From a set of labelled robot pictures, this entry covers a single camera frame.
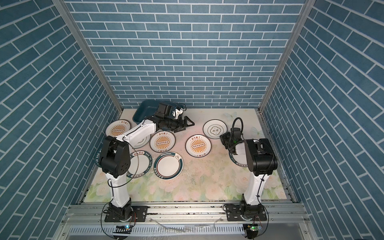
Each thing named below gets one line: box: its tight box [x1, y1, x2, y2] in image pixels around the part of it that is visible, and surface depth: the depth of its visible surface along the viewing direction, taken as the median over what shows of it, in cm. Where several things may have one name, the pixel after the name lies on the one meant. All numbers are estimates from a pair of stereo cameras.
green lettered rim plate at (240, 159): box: [229, 145, 248, 167], surface depth 91 cm
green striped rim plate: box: [153, 151, 184, 181], surface depth 91 cm
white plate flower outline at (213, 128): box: [202, 119, 228, 140], surface depth 110 cm
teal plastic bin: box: [132, 99, 161, 124], surface depth 121 cm
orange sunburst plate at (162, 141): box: [149, 130, 176, 153], surface depth 103 cm
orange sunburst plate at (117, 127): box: [105, 119, 132, 138], surface depth 110 cm
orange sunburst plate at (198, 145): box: [185, 134, 212, 158], surface depth 101 cm
